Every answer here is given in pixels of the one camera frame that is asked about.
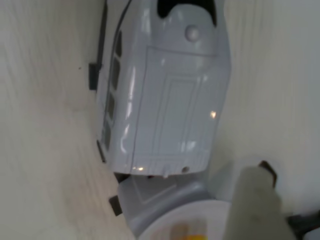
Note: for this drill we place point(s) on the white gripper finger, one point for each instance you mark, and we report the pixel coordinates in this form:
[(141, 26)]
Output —
[(255, 205)]

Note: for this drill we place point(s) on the white Shinkansen toy locomotive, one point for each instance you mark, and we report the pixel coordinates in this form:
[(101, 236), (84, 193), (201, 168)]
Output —
[(175, 100)]

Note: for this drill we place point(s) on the white toy train wagon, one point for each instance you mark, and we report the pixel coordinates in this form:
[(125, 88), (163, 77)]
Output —
[(170, 197)]

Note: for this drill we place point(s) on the white round plastic plate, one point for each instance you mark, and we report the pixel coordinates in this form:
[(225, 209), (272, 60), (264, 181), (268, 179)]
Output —
[(160, 225)]

